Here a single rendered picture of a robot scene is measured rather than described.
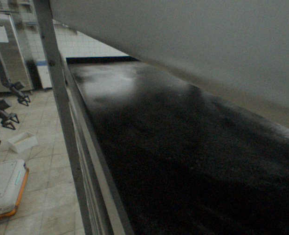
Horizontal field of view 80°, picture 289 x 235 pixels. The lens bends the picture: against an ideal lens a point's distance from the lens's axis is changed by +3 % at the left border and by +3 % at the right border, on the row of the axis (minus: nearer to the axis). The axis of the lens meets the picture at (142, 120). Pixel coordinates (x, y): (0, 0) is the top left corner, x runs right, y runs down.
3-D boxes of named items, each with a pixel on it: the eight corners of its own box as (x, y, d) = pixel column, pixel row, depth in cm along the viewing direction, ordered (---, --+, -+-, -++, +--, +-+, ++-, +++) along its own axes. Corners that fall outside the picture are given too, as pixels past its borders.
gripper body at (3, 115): (14, 114, 138) (6, 107, 133) (10, 120, 129) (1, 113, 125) (7, 117, 138) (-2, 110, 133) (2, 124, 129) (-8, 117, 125)
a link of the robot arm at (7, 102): (-15, 98, 126) (-21, 102, 119) (0, 90, 127) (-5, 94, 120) (0, 110, 133) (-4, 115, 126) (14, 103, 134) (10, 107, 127)
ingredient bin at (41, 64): (42, 93, 458) (34, 63, 420) (44, 85, 509) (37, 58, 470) (65, 91, 477) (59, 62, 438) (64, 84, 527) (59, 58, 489)
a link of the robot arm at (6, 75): (-14, 32, 142) (-20, 32, 133) (-5, 32, 144) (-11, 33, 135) (5, 84, 163) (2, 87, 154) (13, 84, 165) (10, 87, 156)
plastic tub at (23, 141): (30, 139, 284) (27, 130, 276) (38, 143, 275) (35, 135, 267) (10, 148, 262) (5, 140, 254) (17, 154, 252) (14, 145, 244)
